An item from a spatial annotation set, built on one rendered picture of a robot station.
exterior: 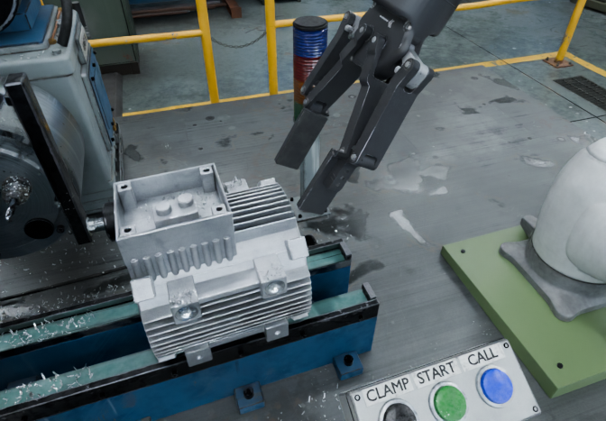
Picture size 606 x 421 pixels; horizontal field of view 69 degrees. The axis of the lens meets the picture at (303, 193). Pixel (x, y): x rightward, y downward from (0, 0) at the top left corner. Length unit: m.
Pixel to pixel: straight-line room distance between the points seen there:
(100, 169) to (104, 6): 2.66
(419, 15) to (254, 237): 0.30
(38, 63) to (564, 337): 0.99
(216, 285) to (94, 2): 3.19
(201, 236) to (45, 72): 0.52
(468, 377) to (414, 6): 0.33
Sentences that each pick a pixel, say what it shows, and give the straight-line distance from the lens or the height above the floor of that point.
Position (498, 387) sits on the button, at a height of 1.07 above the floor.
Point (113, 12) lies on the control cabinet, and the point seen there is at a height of 0.48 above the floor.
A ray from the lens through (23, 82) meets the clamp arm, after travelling 0.59.
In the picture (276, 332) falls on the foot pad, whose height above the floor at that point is 0.97.
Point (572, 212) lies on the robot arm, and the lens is 0.80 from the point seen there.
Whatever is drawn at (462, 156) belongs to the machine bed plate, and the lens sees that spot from 1.24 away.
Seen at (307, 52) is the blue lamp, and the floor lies 1.17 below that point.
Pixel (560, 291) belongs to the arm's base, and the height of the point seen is 0.85.
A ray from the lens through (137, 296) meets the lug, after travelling 0.51.
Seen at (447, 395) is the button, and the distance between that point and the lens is 0.45.
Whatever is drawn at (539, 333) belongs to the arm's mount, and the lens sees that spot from 0.84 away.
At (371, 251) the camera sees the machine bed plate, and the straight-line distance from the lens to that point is 0.92.
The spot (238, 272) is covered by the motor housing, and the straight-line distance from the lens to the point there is 0.53.
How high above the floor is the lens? 1.46
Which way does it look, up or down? 40 degrees down
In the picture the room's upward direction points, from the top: straight up
